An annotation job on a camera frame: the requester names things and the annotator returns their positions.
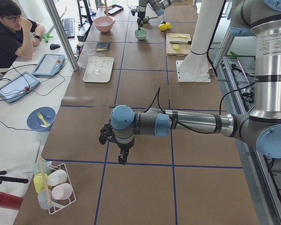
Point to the steel muddler black cap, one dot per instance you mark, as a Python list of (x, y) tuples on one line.
[(180, 42)]

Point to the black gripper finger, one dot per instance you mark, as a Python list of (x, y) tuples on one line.
[(122, 158)]

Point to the clear cup in rack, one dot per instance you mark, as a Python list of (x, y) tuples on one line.
[(42, 200)]

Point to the green cup in rack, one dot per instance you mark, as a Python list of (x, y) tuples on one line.
[(46, 166)]

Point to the white cup in rack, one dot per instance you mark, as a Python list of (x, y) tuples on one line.
[(57, 177)]

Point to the green clamp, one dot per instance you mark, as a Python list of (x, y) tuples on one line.
[(46, 37)]

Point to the computer mouse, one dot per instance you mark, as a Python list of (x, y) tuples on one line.
[(54, 46)]

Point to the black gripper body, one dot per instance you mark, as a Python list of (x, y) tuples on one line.
[(140, 13), (125, 148)]

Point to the yellow plastic fork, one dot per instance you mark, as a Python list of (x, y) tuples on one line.
[(41, 117)]

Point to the wooden cutting board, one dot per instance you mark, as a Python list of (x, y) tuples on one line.
[(184, 49)]

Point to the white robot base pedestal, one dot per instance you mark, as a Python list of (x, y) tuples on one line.
[(194, 68)]

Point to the white wire cup rack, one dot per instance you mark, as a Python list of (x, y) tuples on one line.
[(58, 205)]

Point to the blue bowl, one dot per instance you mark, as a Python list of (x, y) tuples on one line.
[(36, 124)]

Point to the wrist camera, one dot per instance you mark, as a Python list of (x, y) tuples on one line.
[(107, 134)]

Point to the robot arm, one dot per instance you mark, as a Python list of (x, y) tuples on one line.
[(260, 129), (158, 6)]

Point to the half lemon slice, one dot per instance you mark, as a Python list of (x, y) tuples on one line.
[(176, 47)]

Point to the small glass dish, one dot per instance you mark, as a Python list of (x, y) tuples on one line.
[(91, 52)]

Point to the grey folded cloth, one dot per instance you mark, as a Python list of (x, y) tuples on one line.
[(102, 46)]

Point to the green ceramic bowl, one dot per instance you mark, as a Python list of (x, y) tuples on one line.
[(141, 34)]

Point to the yellow cup in rack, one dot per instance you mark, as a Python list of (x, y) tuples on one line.
[(38, 182)]

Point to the pink cup in rack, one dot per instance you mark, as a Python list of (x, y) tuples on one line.
[(62, 191)]

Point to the wooden rack handle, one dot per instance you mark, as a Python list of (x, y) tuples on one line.
[(48, 196)]

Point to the blue teach pendant near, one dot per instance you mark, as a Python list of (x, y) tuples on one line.
[(18, 87)]

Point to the yellow lemon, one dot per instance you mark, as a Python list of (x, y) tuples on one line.
[(168, 25), (162, 27)]

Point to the cream serving tray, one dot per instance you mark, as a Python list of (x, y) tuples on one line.
[(105, 64)]

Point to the blue teach pendant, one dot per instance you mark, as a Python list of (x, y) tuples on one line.
[(18, 87), (49, 65)]

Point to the red cylinder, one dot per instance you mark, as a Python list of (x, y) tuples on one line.
[(9, 201)]

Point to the pink bowl with ice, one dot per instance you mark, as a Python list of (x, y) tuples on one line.
[(104, 23)]

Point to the black tripod handle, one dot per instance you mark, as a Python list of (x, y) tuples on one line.
[(3, 178)]

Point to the blue teach pendant far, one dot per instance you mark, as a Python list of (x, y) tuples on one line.
[(49, 65)]

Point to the clear glass on tray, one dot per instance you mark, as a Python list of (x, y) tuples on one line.
[(93, 60)]

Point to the metal ice scoop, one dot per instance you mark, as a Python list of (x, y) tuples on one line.
[(147, 18)]

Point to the black tray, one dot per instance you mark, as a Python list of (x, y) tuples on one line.
[(114, 9)]

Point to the person in black shirt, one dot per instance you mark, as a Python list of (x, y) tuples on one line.
[(18, 35)]

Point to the aluminium frame post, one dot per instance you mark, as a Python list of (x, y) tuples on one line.
[(50, 6)]

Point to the black keyboard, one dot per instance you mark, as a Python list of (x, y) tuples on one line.
[(68, 26)]

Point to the yellow plastic knife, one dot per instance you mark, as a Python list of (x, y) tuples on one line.
[(178, 36)]

